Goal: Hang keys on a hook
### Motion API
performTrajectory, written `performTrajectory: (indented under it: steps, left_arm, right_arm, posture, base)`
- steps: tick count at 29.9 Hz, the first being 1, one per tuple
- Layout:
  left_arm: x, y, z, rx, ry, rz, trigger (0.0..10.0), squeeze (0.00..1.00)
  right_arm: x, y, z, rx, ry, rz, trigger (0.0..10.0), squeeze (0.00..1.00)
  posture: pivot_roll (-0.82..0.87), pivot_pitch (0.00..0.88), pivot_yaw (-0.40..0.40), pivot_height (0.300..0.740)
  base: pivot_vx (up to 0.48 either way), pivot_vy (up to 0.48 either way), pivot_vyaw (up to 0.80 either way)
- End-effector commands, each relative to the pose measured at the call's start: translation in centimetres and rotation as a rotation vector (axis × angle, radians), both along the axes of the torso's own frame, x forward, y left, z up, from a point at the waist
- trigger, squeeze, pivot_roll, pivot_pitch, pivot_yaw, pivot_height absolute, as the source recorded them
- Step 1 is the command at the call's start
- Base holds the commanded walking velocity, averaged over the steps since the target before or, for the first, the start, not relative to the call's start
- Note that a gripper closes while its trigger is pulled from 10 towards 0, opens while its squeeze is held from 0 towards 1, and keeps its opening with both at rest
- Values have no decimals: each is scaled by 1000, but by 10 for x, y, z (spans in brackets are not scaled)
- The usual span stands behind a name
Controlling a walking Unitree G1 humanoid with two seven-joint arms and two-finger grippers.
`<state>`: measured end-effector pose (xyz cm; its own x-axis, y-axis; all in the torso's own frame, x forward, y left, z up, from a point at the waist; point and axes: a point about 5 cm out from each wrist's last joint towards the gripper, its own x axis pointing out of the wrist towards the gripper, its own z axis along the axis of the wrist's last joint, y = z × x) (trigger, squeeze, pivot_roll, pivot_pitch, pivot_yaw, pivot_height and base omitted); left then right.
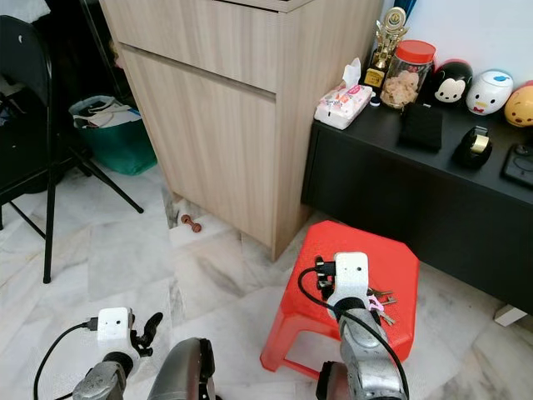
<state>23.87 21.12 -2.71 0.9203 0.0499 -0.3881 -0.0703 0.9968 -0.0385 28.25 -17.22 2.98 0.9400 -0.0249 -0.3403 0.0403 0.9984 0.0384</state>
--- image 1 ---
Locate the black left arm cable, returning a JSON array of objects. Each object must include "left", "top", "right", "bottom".
[{"left": 33, "top": 318, "right": 100, "bottom": 400}]

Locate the grey left robot leg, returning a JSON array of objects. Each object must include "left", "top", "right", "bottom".
[{"left": 147, "top": 337, "right": 216, "bottom": 400}]

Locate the green bin with bag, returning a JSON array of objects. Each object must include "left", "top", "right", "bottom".
[{"left": 69, "top": 94, "right": 157, "bottom": 177}]

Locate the black round mouse figurine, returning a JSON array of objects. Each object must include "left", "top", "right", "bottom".
[{"left": 432, "top": 58, "right": 475, "bottom": 106}]

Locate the white sideboard foot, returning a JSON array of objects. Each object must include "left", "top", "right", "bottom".
[{"left": 493, "top": 303, "right": 528, "bottom": 327}]

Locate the grey robot leg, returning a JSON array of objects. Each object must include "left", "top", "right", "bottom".
[
  {"left": 316, "top": 360, "right": 353, "bottom": 400},
  {"left": 147, "top": 337, "right": 216, "bottom": 400}
]

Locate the black flat device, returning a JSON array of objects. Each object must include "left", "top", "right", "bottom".
[{"left": 501, "top": 142, "right": 533, "bottom": 189}]

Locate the light wooden cabinet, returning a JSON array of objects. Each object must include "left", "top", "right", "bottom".
[{"left": 99, "top": 0, "right": 385, "bottom": 262}]

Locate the clear jar with red lid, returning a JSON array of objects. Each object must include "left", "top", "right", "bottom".
[{"left": 380, "top": 38, "right": 437, "bottom": 111}]

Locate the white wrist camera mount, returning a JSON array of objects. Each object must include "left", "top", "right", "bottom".
[
  {"left": 96, "top": 307, "right": 132, "bottom": 356},
  {"left": 328, "top": 251, "right": 371, "bottom": 312}
]

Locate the grey right robot leg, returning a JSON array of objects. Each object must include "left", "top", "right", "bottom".
[{"left": 316, "top": 360, "right": 353, "bottom": 400}]

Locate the black tape dispenser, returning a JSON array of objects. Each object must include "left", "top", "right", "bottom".
[{"left": 454, "top": 124, "right": 494, "bottom": 172}]

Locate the small brown dumbbell toy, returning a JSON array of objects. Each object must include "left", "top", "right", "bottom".
[{"left": 180, "top": 213, "right": 203, "bottom": 234}]

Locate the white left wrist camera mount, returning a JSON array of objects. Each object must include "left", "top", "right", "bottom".
[{"left": 96, "top": 307, "right": 132, "bottom": 356}]

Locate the black low sideboard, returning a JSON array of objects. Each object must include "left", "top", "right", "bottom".
[{"left": 301, "top": 102, "right": 533, "bottom": 317}]

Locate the red plastic stool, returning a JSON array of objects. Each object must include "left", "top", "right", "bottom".
[{"left": 259, "top": 219, "right": 421, "bottom": 385}]

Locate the yellow round figurine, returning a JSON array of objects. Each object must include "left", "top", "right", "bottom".
[{"left": 504, "top": 80, "right": 533, "bottom": 129}]

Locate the white round duck figurine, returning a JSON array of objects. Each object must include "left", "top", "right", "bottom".
[{"left": 466, "top": 69, "right": 516, "bottom": 117}]

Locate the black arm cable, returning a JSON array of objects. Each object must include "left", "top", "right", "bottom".
[
  {"left": 296, "top": 257, "right": 411, "bottom": 400},
  {"left": 33, "top": 318, "right": 100, "bottom": 400}
]

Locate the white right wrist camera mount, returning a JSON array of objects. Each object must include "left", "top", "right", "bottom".
[{"left": 328, "top": 251, "right": 371, "bottom": 312}]

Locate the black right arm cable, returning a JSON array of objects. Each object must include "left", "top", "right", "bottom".
[{"left": 296, "top": 257, "right": 411, "bottom": 400}]

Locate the bunch of metal keys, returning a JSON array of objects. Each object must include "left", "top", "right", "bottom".
[{"left": 366, "top": 287, "right": 397, "bottom": 327}]

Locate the gold trophy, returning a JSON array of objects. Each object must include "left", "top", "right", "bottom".
[{"left": 361, "top": 7, "right": 410, "bottom": 91}]

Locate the black wallet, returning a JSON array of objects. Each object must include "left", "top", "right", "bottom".
[{"left": 397, "top": 102, "right": 445, "bottom": 153}]

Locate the pink wet wipes pack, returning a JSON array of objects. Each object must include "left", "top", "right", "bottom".
[{"left": 314, "top": 57, "right": 375, "bottom": 131}]

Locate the black folding chair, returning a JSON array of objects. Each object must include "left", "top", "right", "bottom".
[{"left": 0, "top": 15, "right": 145, "bottom": 284}]

